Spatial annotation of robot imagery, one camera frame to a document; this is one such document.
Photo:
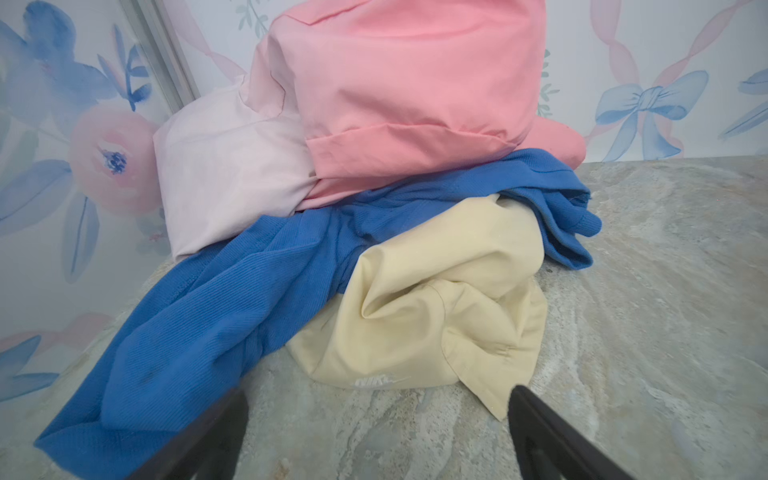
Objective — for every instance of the cream yellow cloth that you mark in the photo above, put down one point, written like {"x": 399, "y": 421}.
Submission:
{"x": 454, "y": 300}

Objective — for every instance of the light pink cloth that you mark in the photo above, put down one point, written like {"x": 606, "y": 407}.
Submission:
{"x": 228, "y": 158}

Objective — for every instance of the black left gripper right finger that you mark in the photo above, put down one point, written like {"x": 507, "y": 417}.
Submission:
{"x": 548, "y": 447}

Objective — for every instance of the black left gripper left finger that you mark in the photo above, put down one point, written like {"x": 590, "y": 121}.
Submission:
{"x": 208, "y": 448}

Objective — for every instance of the aluminium corner post left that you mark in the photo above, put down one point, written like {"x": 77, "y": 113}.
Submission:
{"x": 152, "y": 25}

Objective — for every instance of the blue knit cloth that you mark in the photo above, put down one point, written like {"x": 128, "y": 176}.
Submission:
{"x": 216, "y": 314}

